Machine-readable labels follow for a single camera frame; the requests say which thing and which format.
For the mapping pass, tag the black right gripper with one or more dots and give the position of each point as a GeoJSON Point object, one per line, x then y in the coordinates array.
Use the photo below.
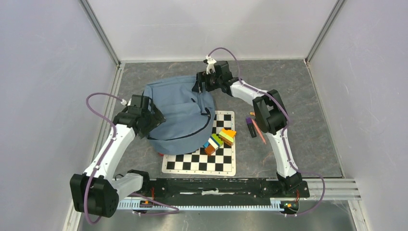
{"type": "Point", "coordinates": [202, 77]}

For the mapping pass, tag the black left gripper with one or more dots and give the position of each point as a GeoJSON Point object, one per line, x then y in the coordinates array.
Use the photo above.
{"type": "Point", "coordinates": [157, 118]}

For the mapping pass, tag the blue grey backpack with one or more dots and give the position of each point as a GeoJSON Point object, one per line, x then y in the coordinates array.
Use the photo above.
{"type": "Point", "coordinates": [189, 115]}

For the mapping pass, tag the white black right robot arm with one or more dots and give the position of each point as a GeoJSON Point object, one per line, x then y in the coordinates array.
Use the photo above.
{"type": "Point", "coordinates": [270, 114]}

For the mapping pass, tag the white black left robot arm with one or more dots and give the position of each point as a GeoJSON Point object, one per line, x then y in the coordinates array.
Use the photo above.
{"type": "Point", "coordinates": [95, 192]}

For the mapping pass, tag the purple highlighter marker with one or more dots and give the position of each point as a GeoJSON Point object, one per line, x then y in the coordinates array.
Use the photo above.
{"type": "Point", "coordinates": [251, 127]}

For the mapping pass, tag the multicolour toy brick stack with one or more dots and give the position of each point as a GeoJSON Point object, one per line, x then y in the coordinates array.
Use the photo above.
{"type": "Point", "coordinates": [224, 139]}

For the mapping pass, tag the black white chess mat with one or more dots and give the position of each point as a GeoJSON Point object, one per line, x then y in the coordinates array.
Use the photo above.
{"type": "Point", "coordinates": [220, 163]}

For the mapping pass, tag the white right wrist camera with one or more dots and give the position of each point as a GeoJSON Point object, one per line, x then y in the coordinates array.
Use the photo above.
{"type": "Point", "coordinates": [210, 65]}

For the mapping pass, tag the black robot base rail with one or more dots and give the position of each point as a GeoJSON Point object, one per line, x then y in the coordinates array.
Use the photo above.
{"type": "Point", "coordinates": [215, 194]}

